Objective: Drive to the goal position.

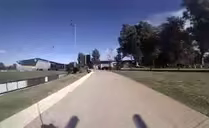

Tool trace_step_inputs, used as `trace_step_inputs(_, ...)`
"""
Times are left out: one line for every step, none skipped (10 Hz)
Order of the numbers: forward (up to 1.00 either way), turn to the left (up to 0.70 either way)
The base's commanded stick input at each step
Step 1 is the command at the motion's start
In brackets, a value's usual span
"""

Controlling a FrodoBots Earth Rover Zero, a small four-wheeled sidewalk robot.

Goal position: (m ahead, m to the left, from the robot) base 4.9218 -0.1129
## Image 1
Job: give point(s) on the robot's own part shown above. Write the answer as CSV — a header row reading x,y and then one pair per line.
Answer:
x,y
72,122
139,121

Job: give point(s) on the tall floodlight pole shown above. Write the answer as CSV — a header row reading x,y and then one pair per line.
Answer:
x,y
75,40

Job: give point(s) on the green sports field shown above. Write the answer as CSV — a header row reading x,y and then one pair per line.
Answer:
x,y
12,76

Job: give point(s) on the row of trees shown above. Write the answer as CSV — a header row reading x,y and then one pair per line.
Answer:
x,y
165,43

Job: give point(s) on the grass strip beside kerb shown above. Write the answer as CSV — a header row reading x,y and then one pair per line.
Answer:
x,y
22,98

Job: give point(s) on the tall dark building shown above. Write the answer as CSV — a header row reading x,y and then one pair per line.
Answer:
x,y
87,60

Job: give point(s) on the tan concrete path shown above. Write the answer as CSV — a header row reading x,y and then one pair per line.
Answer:
x,y
105,96

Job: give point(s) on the dry grass field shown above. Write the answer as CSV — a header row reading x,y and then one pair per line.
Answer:
x,y
178,86

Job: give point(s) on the white panel fence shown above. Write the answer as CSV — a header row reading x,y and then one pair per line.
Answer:
x,y
12,86

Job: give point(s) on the pale concrete kerb strip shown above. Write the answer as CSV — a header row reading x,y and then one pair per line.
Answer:
x,y
32,111

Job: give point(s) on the single slim tree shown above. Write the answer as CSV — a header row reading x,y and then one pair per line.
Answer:
x,y
95,56

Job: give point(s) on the low grey building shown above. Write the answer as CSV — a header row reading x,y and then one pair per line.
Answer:
x,y
35,64

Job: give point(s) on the distant low building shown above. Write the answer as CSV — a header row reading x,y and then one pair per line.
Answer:
x,y
105,63

